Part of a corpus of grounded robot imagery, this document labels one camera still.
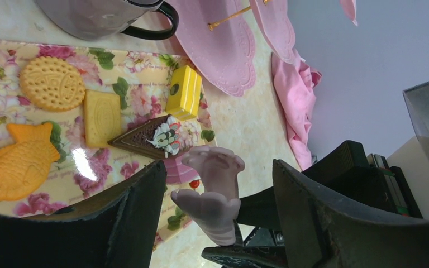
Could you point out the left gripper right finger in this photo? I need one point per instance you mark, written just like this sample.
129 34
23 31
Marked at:
323 228

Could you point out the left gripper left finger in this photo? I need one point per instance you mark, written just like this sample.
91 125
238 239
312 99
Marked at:
114 228

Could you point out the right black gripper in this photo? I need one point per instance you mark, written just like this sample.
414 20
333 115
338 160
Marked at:
367 192

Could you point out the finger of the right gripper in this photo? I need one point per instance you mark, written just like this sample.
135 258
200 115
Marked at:
236 256

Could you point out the pink silicone tongs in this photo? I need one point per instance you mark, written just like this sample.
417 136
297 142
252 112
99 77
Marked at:
216 209

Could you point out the chocolate triangle cake slice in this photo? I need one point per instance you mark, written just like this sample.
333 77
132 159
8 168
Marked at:
157 138

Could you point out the pink crumpled towel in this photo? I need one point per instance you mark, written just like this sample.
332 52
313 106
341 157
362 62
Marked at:
294 84

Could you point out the orange fish-shaped cake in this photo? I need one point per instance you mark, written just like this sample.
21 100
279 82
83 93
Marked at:
25 165

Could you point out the floral rectangular tray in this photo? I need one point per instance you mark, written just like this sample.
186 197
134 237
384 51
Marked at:
129 88

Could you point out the yellow rectangular biscuit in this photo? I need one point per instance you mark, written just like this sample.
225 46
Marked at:
102 118

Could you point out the yellow layered cake slice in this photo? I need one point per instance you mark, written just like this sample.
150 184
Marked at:
184 93

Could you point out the round dotted biscuit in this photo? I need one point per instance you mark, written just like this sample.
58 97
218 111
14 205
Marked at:
52 84

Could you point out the pink three-tier cake stand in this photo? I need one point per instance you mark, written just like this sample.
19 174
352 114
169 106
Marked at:
221 44

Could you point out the grey mug black handle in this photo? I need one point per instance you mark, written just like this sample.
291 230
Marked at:
94 20

